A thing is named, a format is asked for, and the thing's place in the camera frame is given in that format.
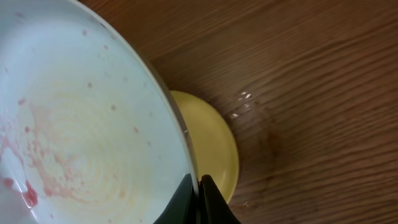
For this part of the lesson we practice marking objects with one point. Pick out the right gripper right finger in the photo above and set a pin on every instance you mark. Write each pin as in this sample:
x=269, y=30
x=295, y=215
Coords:
x=213, y=207

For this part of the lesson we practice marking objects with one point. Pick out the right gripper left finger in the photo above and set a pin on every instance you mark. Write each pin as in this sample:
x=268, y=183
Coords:
x=182, y=207

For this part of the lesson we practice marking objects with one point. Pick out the yellow-green plate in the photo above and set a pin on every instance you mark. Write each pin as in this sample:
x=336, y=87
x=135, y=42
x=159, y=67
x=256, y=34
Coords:
x=216, y=152

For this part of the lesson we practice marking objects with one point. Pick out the light blue plate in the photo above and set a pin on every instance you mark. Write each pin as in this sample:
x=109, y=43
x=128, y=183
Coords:
x=88, y=134

